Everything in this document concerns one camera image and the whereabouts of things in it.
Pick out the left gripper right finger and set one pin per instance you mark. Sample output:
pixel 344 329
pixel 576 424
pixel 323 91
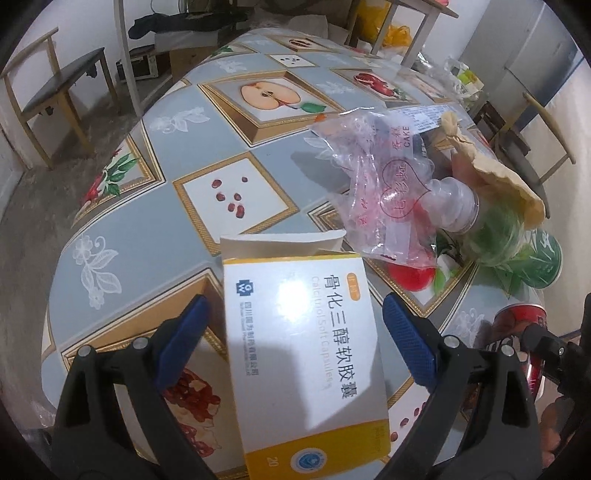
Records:
pixel 502 440

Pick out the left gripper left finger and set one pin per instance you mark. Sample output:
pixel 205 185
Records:
pixel 90 439

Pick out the white yellow medicine box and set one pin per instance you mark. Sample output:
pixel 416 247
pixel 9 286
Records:
pixel 304 355

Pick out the clear plastic cake bag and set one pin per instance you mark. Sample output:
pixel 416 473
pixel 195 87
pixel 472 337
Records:
pixel 390 175

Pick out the clear crushed plastic bottle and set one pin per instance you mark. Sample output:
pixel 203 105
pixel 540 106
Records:
pixel 451 205

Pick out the green paper cup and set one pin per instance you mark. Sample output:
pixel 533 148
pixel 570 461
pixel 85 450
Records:
pixel 538 261

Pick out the beige crumpled paper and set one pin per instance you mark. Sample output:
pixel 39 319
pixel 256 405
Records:
pixel 490 171

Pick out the wooden chair by fridge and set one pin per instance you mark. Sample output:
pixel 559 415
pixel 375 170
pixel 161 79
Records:
pixel 508 142

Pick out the grey refrigerator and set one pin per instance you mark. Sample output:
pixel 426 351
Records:
pixel 520 46

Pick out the wooden chair dark seat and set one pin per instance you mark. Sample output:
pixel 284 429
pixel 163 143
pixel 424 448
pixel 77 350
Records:
pixel 56 90

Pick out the microwave on floor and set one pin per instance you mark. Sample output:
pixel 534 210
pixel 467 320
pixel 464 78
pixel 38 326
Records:
pixel 147 63

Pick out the black clothes pile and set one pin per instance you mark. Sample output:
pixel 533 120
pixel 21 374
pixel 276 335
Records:
pixel 191 22

